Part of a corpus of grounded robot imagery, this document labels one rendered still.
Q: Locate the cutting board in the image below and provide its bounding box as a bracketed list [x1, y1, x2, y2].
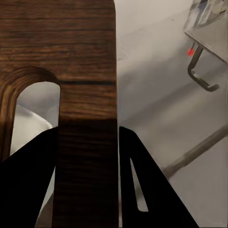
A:
[0, 0, 119, 228]

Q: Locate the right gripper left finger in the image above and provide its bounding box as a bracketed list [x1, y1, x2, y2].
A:
[0, 127, 58, 228]

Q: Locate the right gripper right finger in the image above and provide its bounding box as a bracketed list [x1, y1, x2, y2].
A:
[119, 126, 199, 228]

